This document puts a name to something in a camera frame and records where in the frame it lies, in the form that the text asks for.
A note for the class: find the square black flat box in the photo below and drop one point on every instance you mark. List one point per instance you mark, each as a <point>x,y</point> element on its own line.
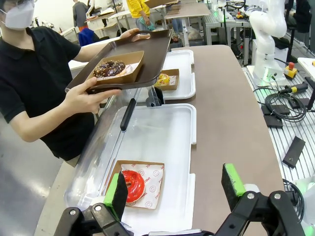
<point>273,121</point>

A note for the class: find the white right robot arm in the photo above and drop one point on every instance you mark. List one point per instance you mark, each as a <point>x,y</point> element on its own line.
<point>267,37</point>

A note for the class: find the yellow sprinkle donut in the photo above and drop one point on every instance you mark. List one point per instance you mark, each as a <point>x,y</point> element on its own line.
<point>163,79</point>

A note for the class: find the person's right hand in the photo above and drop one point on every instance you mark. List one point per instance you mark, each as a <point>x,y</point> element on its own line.
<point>83,99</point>

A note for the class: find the brown topped work table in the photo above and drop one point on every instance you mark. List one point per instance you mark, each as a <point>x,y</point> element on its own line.
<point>188,11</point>

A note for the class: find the dark brown serving tray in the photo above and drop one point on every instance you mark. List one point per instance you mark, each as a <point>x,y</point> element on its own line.
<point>155,59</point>

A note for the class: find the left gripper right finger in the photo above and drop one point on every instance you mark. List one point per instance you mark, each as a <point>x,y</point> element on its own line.
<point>233,186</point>

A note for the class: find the person's right forearm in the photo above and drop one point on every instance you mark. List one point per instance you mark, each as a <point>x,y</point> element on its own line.
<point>46,118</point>

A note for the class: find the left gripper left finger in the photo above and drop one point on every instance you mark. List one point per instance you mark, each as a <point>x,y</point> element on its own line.
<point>118,196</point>

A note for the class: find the aluminium profile bench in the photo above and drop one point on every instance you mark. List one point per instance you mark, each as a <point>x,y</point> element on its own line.
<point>278,147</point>

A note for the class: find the red glazed donut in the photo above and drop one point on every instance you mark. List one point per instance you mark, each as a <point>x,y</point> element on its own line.
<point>135,186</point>

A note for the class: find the bystander in grey shirt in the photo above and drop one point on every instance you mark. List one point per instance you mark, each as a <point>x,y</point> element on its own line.
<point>80,14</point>

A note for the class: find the person in black shirt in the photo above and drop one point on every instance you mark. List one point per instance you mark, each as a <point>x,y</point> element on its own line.
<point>32,81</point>

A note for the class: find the red emergency stop button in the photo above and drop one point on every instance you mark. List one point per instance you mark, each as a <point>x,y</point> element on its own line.
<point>290,71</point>

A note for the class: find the cardboard tray of chocolate donut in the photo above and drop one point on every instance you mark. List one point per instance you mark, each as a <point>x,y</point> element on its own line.
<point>123,79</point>

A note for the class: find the bystander in yellow shirt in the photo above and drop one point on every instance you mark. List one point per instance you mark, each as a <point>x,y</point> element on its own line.
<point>137,11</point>

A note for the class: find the person's left hand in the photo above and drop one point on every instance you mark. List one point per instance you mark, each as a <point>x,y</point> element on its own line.
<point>129,34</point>

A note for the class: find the white display tray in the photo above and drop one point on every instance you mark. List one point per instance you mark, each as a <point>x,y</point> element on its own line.
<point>182,73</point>
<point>167,137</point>

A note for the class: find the person's left forearm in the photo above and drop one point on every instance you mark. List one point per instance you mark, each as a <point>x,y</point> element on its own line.
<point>98,50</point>

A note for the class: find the cardboard tray of yellow donut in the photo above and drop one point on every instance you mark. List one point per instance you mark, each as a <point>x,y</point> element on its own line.
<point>174,82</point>

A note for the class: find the cardboard tray of red donut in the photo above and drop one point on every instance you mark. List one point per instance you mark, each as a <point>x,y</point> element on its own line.
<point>157,194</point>

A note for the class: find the white face mask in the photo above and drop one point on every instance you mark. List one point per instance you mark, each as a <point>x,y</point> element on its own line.
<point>18,16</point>

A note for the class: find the chocolate sprinkle donut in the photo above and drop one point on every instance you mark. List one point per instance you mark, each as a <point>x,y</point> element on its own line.
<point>109,68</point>

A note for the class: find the paper liner under yellow donut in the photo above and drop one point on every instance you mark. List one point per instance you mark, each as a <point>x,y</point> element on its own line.
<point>173,79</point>

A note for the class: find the paper liner under red donut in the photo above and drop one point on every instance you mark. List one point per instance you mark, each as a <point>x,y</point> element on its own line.
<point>155,182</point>

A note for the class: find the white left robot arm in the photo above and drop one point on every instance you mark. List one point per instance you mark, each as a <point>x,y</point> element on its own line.
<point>310,201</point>

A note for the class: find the paper liner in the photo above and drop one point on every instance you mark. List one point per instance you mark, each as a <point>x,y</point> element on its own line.
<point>173,79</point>
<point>155,182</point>
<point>131,67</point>

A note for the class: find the long black flat box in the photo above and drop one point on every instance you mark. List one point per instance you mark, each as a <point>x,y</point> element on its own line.
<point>294,152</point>

